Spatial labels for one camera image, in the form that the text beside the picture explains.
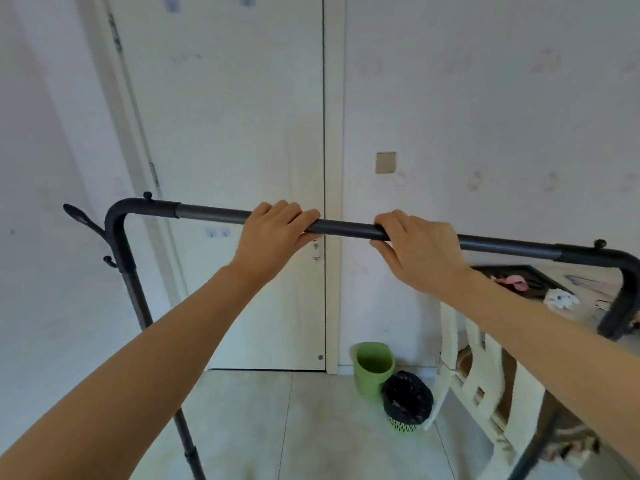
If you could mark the white crumpled item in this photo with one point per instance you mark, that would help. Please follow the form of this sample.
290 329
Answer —
561 298

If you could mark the white door frame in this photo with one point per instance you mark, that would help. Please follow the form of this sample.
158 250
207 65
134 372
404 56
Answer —
334 144

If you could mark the metal door lock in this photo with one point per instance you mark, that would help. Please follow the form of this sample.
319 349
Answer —
316 252

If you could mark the floral patterned cloth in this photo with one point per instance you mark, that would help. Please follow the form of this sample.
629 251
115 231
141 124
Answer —
572 442

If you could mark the person's right thumb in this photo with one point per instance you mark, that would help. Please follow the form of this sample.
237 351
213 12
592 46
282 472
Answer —
385 254

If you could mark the green bin with black bag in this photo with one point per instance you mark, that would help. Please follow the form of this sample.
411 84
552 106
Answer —
407 399

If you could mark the person's left forearm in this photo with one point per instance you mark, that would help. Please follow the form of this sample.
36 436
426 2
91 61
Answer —
130 374

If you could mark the pink cloth item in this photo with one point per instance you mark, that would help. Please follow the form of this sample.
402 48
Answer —
514 281

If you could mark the metal door hinge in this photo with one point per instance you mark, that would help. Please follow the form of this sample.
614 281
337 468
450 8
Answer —
115 32
154 174

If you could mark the person's right hand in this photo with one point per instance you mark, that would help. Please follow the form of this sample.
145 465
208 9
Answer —
425 254

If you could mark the black metal clothes rack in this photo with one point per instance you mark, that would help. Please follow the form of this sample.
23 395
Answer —
345 228

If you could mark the person's left middle finger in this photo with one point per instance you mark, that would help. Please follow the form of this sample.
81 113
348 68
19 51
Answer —
294 215

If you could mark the green plastic bucket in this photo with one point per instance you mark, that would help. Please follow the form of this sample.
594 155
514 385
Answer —
372 379

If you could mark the white door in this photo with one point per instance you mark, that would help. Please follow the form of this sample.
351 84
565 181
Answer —
225 144

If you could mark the person's left hand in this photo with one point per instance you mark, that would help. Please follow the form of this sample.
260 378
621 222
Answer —
267 242

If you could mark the person's left little finger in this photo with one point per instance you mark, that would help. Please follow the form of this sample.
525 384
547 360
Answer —
260 210

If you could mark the person's right forearm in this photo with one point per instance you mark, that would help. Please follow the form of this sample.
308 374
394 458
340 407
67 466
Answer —
545 339

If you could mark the white wooden chair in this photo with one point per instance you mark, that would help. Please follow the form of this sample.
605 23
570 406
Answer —
482 384

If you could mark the person's left thumb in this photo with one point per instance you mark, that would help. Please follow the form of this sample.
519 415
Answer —
309 239

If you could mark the beige wall switch plate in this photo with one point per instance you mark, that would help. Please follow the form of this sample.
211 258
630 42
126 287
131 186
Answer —
385 162

